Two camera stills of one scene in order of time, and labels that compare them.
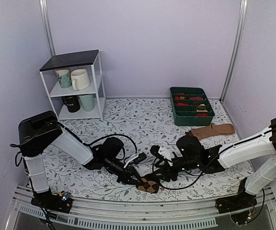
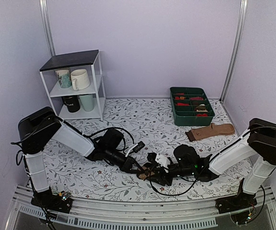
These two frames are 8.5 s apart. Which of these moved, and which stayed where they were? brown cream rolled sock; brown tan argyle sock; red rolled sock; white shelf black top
Moved: brown tan argyle sock
Stayed: red rolled sock; brown cream rolled sock; white shelf black top
